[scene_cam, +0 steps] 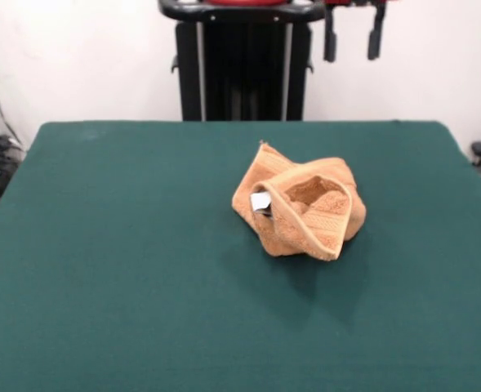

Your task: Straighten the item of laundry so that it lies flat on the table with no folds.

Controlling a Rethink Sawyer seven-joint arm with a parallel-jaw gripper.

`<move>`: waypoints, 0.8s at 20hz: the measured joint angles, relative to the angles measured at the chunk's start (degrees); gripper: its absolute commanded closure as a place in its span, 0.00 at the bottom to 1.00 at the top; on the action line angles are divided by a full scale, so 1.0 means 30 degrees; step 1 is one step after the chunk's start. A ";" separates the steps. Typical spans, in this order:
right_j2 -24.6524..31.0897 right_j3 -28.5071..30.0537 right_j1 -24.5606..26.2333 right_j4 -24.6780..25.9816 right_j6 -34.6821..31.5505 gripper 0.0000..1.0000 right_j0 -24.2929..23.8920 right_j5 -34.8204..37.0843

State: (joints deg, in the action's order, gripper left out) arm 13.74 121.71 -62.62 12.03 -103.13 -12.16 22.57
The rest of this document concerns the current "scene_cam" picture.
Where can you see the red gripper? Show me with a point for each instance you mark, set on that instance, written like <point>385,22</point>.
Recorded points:
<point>354,2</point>

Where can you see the orange terry towel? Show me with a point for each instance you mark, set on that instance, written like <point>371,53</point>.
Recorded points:
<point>326,228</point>

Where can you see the dark green table cloth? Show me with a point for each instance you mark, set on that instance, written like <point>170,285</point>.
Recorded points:
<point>121,265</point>

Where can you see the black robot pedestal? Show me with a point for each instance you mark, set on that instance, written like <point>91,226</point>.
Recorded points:
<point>244,73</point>

